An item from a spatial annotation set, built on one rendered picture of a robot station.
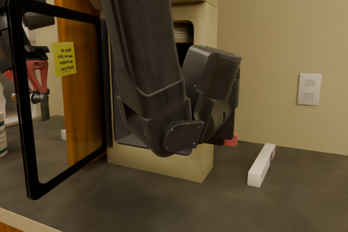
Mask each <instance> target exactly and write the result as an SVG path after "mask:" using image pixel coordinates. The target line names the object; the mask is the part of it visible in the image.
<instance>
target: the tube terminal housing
mask: <svg viewBox="0 0 348 232"><path fill-rule="evenodd" d="M171 7H172V17H173V23H186V24H192V25H193V27H194V45H203V46H209V47H212V48H216V49H217V32H218V0H204V2H193V3H181V4H171ZM108 45H109V68H110V91H111V114H112V137H113V148H109V147H107V159H108V163H112V164H116V165H121V166H125V167H130V168H135V169H139V170H144V171H149V172H153V173H158V174H162V175H166V176H171V177H175V178H180V179H184V180H189V181H194V182H199V183H202V182H203V180H204V179H205V178H206V176H207V175H208V173H209V172H210V171H211V169H212V168H213V149H214V145H213V144H207V143H202V144H198V145H197V147H196V148H194V149H192V152H191V154H190V155H188V156H184V155H178V154H174V155H172V156H169V157H159V156H157V155H155V154H154V153H153V152H152V151H151V150H149V149H144V148H138V147H132V146H126V145H123V144H118V143H117V142H116V141H115V139H114V127H113V103H112V80H111V56H110V37H109V34H108Z"/></svg>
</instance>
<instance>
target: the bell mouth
mask: <svg viewBox="0 0 348 232"><path fill-rule="evenodd" d="M173 27H174V33H175V41H176V45H193V44H194V27H193V25H192V24H186V23H173Z"/></svg>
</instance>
